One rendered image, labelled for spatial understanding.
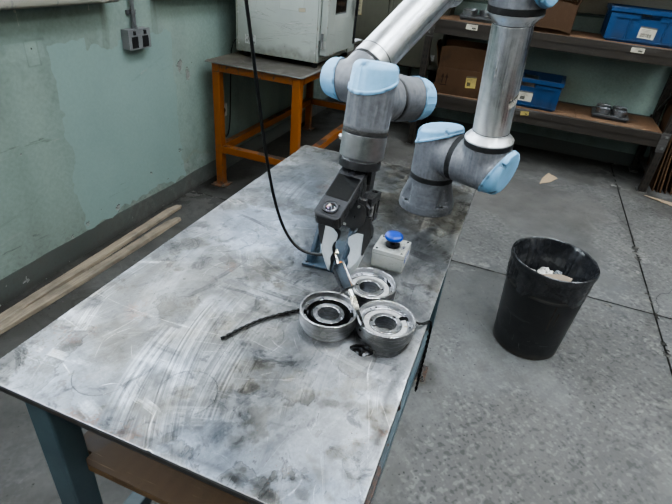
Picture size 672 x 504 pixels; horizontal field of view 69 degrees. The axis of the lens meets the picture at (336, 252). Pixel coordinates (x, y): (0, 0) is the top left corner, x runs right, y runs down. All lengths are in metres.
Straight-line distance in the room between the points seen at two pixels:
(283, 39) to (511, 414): 2.31
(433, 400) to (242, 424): 1.25
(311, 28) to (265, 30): 0.29
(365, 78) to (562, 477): 1.48
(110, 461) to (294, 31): 2.52
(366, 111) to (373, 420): 0.47
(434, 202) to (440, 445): 0.87
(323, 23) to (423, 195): 1.85
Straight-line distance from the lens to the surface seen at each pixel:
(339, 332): 0.85
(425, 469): 1.74
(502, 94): 1.17
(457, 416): 1.90
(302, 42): 3.06
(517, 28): 1.14
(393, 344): 0.85
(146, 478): 1.03
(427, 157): 1.29
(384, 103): 0.79
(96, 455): 1.08
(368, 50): 0.98
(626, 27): 4.26
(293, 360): 0.84
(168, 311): 0.95
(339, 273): 0.86
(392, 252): 1.06
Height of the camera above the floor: 1.39
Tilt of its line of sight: 32 degrees down
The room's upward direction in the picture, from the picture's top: 6 degrees clockwise
